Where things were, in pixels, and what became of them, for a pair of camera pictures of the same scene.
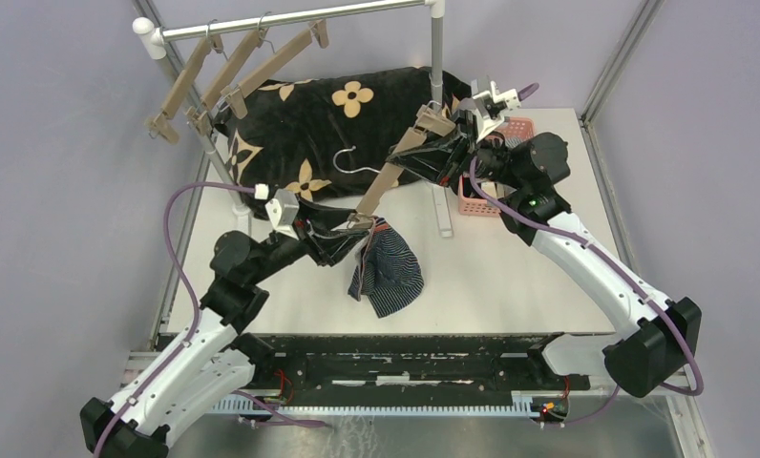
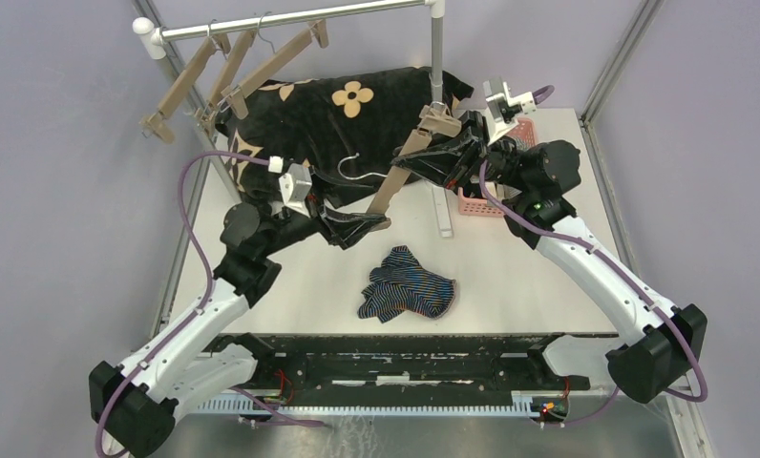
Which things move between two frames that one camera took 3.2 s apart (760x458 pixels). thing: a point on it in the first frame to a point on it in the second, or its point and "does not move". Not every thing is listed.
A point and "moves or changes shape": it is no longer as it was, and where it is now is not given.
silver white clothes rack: [152, 38] does not move
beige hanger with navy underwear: [429, 116] moves or changes shape
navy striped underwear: [388, 271] moves or changes shape
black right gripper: [443, 159] does not move
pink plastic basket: [467, 199] does not move
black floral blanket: [331, 135] does not move
